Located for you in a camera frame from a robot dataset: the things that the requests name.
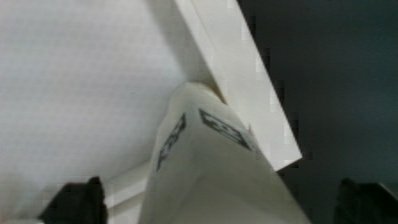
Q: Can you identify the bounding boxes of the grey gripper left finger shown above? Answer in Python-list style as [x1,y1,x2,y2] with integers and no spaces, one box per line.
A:
[39,177,109,224]

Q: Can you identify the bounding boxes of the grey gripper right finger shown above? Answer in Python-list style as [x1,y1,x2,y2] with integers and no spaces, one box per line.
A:
[332,178,398,224]

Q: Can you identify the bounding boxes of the white leg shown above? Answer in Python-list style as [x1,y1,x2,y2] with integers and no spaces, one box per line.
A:
[139,83,311,224]

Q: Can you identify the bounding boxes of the white desk top tray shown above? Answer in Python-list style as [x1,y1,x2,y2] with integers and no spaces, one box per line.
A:
[0,0,300,224]

